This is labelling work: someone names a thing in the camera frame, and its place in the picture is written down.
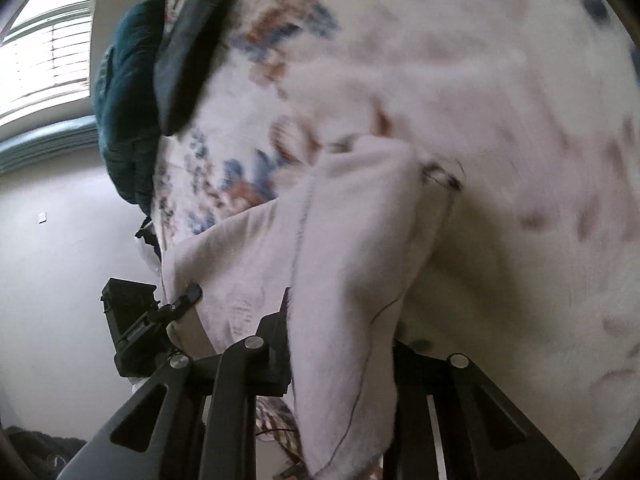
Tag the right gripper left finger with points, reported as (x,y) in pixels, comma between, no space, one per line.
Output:
(193,419)

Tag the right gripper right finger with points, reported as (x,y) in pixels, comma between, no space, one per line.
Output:
(453,422)

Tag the beige knit garment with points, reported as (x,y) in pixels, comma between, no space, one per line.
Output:
(338,251)

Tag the teal folded quilt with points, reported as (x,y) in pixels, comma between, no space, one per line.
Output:
(124,103)

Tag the window with metal bars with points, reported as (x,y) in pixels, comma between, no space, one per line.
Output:
(45,57)

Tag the black flat garment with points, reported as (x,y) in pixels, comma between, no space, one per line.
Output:
(183,61)

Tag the floral fleece bed blanket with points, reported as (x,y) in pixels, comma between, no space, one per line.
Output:
(532,105)

